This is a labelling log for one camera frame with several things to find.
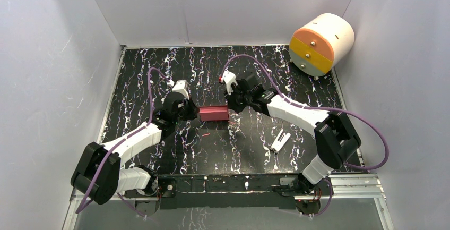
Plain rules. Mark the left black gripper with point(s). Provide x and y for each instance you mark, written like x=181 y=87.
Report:
x=189 y=109

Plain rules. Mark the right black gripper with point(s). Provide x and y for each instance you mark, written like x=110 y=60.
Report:
x=230 y=100

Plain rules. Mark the pink paper box sheet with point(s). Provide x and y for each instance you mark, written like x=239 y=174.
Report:
x=214 y=113

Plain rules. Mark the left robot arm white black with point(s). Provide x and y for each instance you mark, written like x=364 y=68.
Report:
x=99 y=173

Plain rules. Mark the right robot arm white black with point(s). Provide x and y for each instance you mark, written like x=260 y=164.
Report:
x=335 y=136

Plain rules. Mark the small white plastic clip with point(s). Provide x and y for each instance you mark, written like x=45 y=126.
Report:
x=280 y=140

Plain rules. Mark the round drawer cabinet toy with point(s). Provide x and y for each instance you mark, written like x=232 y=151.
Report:
x=319 y=45

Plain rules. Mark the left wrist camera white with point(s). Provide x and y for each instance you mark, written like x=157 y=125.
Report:
x=181 y=86

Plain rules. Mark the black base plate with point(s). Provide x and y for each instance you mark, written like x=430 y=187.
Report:
x=236 y=191

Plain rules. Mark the aluminium front rail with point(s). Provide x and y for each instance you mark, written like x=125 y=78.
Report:
x=341 y=185

